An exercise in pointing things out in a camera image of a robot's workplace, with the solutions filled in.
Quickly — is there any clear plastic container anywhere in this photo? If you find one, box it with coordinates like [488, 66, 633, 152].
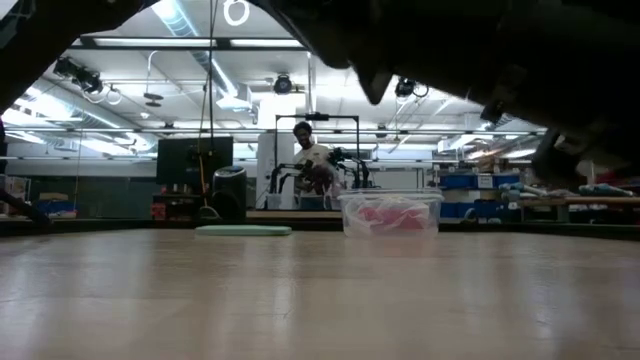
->
[337, 187, 446, 239]

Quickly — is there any light blue container lid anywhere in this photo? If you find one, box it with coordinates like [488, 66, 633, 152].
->
[194, 224, 293, 238]

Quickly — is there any person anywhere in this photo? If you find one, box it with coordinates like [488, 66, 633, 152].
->
[291, 120, 335, 211]

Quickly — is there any black robot workstation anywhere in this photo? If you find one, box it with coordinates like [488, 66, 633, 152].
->
[268, 112, 375, 211]

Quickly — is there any blue storage bin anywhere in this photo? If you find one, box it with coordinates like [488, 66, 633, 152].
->
[492, 172, 522, 189]
[439, 199, 521, 219]
[438, 172, 477, 190]

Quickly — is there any low black shelf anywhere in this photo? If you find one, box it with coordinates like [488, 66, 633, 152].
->
[150, 191, 214, 222]

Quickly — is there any black monitor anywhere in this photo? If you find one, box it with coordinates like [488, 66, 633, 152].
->
[155, 135, 235, 187]

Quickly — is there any grey fabric bundle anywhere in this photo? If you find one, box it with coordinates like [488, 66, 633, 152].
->
[578, 183, 637, 198]
[498, 181, 569, 199]

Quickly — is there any wooden workbench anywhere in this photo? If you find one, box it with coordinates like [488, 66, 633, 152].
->
[519, 195, 640, 224]

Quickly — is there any blue crate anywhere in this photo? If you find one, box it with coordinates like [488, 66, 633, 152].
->
[36, 199, 79, 219]

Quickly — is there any black ceiling camera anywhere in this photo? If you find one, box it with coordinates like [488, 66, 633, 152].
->
[394, 76, 430, 99]
[272, 73, 294, 96]
[52, 55, 105, 95]

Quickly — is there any white ring light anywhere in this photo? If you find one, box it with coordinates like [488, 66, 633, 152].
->
[222, 0, 251, 28]

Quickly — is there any silver air duct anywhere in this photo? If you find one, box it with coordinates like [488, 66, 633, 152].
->
[149, 0, 241, 99]

